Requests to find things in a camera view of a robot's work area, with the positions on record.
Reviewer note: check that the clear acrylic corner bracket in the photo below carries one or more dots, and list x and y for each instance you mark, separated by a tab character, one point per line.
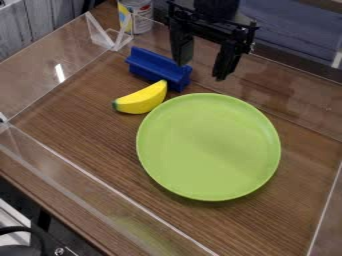
109	38

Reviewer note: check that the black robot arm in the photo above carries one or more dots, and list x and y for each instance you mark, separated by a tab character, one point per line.
212	20

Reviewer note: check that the clear acrylic enclosure wall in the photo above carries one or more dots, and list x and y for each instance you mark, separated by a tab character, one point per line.
68	154

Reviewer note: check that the yellow toy banana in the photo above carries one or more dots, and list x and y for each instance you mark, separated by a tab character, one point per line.
141	101

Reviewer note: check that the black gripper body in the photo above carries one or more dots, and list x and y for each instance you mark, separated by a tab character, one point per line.
214	20

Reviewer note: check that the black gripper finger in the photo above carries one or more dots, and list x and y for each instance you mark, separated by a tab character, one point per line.
226	60
182	43

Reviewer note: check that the blue plastic block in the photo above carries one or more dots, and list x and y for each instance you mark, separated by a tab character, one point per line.
156	67

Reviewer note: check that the green round plate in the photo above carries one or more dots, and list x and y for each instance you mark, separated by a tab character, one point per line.
208	147

